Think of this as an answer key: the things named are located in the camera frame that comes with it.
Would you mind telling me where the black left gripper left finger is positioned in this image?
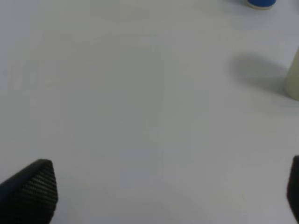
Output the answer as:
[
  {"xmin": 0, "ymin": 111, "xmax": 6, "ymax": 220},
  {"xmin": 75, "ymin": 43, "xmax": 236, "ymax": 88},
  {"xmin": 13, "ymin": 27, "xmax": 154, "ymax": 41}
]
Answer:
[{"xmin": 0, "ymin": 159, "xmax": 58, "ymax": 224}]

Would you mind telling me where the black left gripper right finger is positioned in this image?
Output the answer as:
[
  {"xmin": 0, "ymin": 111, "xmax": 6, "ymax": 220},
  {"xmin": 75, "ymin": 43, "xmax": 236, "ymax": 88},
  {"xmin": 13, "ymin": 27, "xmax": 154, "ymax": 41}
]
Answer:
[{"xmin": 287, "ymin": 155, "xmax": 299, "ymax": 223}]

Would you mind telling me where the light green plastic cup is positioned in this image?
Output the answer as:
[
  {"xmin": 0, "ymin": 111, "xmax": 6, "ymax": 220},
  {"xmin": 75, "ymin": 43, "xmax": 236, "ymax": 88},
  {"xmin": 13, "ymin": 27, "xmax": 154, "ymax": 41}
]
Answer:
[{"xmin": 285, "ymin": 49, "xmax": 299, "ymax": 101}]

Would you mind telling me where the blue white paper cup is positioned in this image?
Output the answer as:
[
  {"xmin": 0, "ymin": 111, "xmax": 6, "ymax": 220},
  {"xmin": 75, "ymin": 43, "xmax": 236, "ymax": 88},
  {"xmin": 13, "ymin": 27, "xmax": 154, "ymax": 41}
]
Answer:
[{"xmin": 247, "ymin": 0, "xmax": 276, "ymax": 10}]

